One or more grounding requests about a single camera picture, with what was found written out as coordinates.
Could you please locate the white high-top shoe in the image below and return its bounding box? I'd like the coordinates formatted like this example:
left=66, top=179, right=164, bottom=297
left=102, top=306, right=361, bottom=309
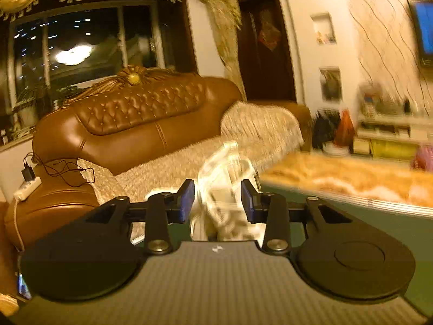
left=145, top=139, right=268, bottom=243

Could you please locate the beige lace sofa cover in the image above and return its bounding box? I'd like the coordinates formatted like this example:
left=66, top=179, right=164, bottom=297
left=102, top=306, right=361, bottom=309
left=76, top=100, right=306, bottom=241

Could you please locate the brown leather sofa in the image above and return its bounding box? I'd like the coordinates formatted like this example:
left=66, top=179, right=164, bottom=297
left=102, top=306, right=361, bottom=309
left=4, top=65, right=314, bottom=255

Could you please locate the black bag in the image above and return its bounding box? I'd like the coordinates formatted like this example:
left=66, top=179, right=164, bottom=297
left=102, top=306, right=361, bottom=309
left=312, top=109, right=340, bottom=149

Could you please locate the orange plastic bag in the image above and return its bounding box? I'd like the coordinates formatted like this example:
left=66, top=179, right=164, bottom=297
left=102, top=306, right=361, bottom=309
left=334, top=109, right=355, bottom=147

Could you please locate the white tv cabinet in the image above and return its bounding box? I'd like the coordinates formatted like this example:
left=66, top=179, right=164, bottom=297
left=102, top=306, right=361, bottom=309
left=351, top=81, right=433, bottom=163

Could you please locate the white power strip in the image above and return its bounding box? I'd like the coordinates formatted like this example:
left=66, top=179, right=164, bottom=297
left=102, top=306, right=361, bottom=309
left=13, top=177, right=42, bottom=202

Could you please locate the dark wooden door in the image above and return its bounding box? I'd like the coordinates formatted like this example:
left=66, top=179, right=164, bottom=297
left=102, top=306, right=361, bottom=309
left=238, top=0, right=297, bottom=102

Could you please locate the pink plastic stool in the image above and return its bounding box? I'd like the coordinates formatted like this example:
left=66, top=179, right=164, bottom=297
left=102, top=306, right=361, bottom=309
left=412, top=145, right=433, bottom=173

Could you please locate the window with dark glass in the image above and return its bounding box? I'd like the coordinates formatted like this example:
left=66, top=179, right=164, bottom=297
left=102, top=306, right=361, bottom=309
left=1, top=0, right=197, bottom=145

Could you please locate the black charger with cable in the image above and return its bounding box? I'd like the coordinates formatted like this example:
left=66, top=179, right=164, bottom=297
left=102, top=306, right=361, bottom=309
left=23, top=152, right=96, bottom=188

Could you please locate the wall-mounted television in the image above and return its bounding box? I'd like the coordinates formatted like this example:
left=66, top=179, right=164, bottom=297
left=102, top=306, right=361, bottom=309
left=407, top=0, right=433, bottom=68

